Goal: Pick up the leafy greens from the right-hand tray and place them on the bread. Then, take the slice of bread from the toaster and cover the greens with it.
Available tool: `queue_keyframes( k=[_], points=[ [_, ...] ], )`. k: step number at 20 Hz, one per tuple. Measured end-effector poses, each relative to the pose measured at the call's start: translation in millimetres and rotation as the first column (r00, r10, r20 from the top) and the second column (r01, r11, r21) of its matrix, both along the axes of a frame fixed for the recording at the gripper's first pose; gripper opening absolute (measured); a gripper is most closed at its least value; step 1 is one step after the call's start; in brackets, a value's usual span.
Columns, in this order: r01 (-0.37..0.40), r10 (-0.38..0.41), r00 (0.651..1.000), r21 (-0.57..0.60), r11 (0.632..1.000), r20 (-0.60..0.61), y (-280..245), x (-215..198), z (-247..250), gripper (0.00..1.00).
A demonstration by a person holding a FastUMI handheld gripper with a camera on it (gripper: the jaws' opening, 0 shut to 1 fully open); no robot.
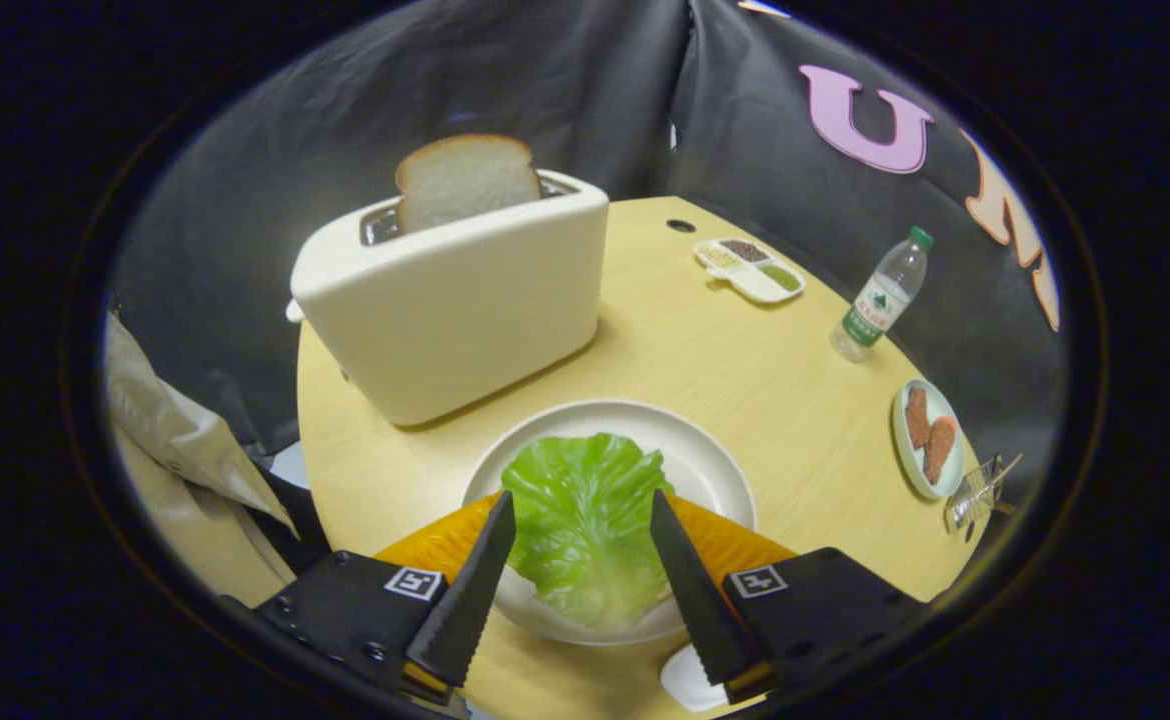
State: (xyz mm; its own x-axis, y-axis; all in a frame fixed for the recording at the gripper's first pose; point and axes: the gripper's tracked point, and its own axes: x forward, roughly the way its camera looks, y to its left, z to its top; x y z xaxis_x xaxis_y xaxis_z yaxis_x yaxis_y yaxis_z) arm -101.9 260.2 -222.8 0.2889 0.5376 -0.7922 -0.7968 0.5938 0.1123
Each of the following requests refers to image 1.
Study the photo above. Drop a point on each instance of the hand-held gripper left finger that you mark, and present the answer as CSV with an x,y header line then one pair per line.
x,y
470,600

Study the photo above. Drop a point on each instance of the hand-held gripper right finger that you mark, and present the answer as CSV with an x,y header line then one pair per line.
x,y
695,600

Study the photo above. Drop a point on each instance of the green lettuce leaf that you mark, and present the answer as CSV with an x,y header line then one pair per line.
x,y
580,520

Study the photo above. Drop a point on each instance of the plain bread slice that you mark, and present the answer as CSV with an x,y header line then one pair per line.
x,y
465,180

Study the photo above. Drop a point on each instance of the small white bowl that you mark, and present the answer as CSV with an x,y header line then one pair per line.
x,y
690,685

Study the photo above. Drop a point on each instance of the beige round plate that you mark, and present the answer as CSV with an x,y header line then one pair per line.
x,y
705,460

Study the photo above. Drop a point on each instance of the white toaster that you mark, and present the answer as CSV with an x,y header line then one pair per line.
x,y
455,320

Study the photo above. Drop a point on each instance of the pale green oval plate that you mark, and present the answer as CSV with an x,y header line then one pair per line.
x,y
948,470

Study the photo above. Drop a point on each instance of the brown meat piece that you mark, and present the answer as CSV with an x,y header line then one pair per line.
x,y
940,450
916,418

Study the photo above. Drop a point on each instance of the white divided seasoning tray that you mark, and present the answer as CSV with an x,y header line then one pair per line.
x,y
750,280

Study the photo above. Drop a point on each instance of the beige jacket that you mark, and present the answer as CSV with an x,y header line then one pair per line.
x,y
175,450

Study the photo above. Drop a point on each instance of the clear water bottle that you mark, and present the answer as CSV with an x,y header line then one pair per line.
x,y
875,310

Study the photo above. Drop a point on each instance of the black backdrop cloth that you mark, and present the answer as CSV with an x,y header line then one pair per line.
x,y
345,130

